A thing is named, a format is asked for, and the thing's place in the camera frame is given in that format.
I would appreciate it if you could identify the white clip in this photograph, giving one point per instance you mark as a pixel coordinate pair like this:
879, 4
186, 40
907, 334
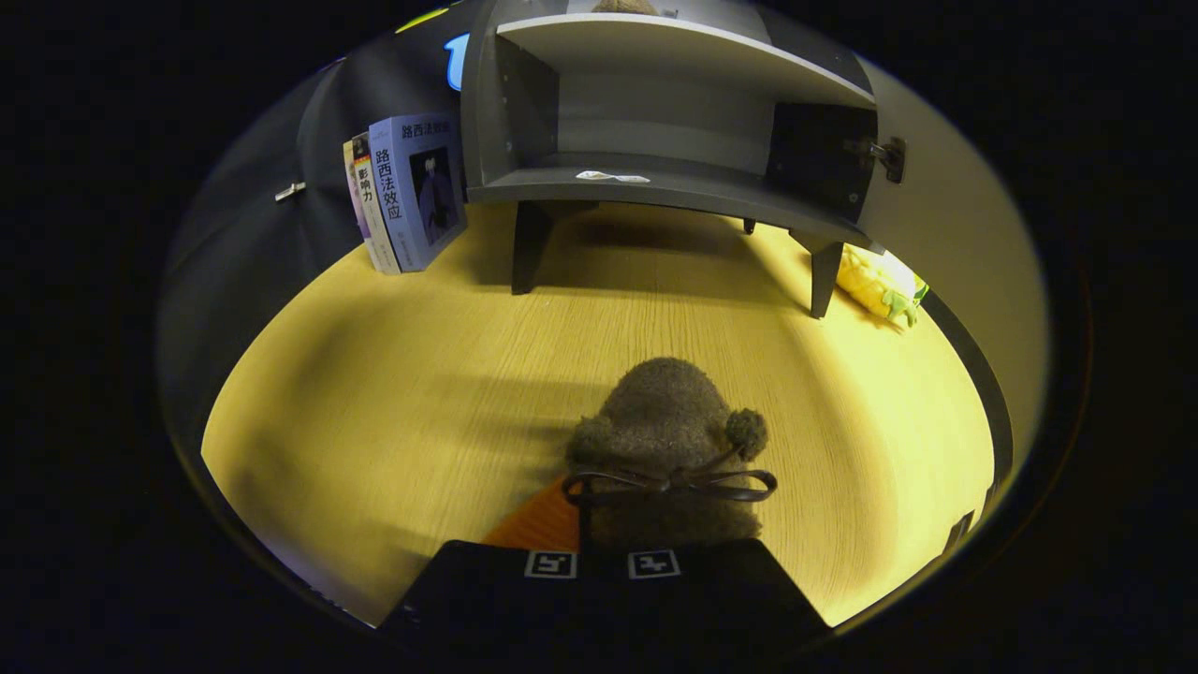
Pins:
290, 191

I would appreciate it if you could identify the black backdrop cloth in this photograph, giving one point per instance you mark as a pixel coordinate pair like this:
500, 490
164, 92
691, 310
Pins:
262, 234

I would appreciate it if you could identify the brown fuzzy shoe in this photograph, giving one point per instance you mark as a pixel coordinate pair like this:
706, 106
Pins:
623, 6
664, 412

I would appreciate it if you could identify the yellow plush toy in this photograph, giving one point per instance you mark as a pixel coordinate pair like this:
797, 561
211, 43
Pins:
875, 279

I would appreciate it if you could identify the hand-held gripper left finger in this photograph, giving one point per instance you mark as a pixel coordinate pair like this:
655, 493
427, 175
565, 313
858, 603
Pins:
487, 590

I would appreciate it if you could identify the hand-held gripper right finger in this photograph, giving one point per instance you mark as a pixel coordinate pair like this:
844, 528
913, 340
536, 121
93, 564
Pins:
721, 590

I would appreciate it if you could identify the dark grey shoe cabinet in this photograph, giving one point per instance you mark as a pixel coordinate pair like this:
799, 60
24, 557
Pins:
655, 112

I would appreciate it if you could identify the blue book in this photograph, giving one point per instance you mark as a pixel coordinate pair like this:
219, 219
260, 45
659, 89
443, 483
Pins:
421, 187

